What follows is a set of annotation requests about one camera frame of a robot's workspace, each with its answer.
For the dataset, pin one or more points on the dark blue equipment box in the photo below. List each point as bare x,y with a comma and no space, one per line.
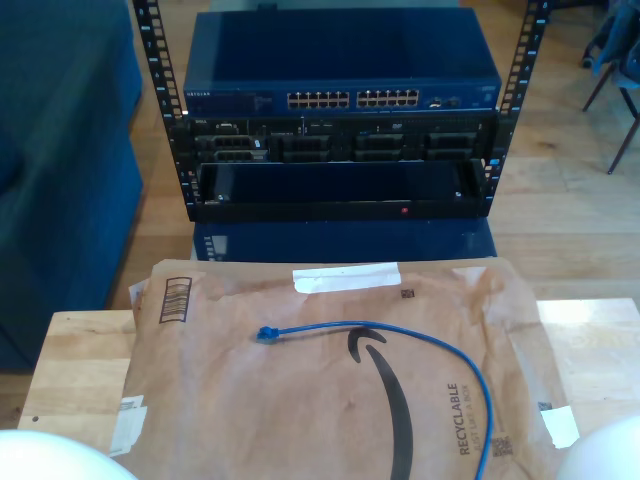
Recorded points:
350,242

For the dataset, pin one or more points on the black rack shelf tray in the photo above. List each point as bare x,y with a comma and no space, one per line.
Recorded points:
325,210

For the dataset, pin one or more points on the black rack server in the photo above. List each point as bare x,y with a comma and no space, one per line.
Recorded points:
340,145

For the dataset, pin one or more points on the brown paper mailer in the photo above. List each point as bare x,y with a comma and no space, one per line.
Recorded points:
250,400

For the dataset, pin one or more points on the blue sofa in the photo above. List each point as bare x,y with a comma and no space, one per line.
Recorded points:
60,200

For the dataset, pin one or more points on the dark wooden chair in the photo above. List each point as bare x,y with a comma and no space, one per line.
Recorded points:
622,150

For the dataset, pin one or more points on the blue-grey garment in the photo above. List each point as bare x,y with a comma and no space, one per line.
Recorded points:
612,40

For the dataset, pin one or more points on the black perforated rack frame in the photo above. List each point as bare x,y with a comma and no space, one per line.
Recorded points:
189,210

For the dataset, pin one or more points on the blue network switch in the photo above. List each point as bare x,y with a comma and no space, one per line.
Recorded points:
325,50

